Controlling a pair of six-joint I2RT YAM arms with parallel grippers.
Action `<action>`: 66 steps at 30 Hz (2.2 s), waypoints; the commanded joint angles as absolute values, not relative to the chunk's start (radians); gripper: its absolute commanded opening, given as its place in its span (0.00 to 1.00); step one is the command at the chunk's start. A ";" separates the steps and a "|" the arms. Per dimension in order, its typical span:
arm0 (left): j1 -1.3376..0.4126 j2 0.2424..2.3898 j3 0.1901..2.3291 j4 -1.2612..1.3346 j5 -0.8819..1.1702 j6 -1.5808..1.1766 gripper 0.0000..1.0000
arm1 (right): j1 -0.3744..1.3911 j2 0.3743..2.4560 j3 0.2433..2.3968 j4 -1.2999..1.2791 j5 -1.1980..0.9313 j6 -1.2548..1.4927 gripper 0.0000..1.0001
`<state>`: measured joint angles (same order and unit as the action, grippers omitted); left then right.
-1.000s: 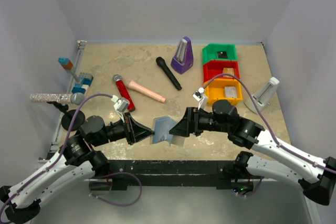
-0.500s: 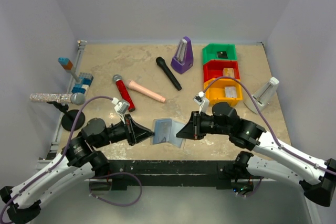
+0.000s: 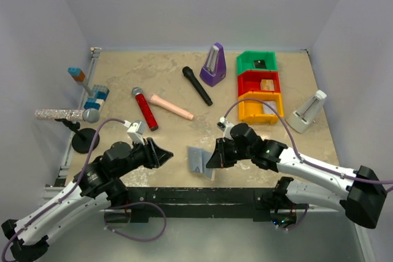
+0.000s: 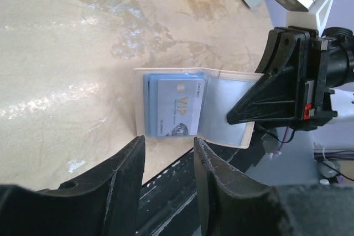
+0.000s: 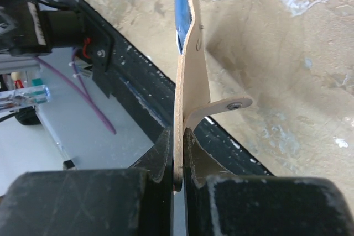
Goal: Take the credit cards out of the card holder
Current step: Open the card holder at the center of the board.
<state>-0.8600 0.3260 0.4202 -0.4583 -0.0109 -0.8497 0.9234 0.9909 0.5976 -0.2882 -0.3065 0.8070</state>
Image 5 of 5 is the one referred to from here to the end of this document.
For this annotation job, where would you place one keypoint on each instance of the beige leather card holder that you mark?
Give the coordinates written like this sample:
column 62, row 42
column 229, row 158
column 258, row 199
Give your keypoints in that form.
column 192, row 91

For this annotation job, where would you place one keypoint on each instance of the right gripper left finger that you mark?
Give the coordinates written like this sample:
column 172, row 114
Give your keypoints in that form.
column 137, row 200

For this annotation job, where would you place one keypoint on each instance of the clutter of items on floor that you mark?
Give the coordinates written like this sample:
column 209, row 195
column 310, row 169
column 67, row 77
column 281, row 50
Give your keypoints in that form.
column 21, row 93

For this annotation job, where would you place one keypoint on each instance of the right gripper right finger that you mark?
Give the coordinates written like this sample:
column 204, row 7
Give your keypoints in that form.
column 219, row 202

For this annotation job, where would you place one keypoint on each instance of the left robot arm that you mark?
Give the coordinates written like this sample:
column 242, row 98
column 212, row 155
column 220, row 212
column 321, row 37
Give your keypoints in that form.
column 35, row 27

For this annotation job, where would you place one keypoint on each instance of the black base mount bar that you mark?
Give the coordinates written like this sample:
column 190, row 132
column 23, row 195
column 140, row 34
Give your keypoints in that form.
column 122, row 71

